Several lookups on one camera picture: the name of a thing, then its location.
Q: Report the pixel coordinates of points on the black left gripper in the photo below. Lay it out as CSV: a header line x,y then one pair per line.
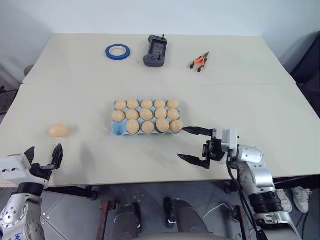
x,y
40,175

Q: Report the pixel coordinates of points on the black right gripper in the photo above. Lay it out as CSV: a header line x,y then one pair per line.
x,y
215,149

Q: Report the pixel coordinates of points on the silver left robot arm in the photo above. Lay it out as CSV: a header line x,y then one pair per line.
x,y
22,215

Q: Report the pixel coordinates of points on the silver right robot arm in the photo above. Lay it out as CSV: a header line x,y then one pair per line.
x,y
260,175

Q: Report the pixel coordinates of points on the beige egg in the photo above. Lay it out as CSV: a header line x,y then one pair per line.
x,y
133,126
146,114
58,130
176,126
132,103
148,127
118,116
132,114
121,105
160,104
161,113
173,114
173,104
147,104
162,125

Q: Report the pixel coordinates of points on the blue egg carton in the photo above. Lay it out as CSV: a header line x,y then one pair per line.
x,y
117,128

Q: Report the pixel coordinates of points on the dark bag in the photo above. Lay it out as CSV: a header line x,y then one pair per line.
x,y
5,101

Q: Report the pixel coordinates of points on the orange black pliers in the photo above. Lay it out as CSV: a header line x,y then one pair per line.
x,y
199,61

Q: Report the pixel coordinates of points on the white sneaker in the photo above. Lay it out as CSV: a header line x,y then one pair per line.
x,y
301,198
285,200

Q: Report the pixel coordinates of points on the dark grey rounded shape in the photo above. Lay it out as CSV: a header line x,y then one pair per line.
x,y
126,220

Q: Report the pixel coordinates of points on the grey handheld remote controller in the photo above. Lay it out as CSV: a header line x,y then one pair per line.
x,y
155,51

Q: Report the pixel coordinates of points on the blue tape roll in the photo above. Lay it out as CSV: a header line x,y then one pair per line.
x,y
110,54

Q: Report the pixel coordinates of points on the black chair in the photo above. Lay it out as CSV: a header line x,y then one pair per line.
x,y
308,67

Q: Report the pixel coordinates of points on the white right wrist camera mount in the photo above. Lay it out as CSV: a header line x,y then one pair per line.
x,y
230,140

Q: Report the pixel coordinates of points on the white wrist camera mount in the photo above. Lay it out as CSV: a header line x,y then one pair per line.
x,y
230,140
13,166

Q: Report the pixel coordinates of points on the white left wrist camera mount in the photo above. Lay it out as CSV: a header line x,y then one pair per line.
x,y
13,166

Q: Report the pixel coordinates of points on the black table frame bar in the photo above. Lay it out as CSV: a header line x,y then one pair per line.
x,y
297,183
72,192

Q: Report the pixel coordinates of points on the rusty metal post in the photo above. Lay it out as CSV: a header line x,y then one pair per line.
x,y
106,220

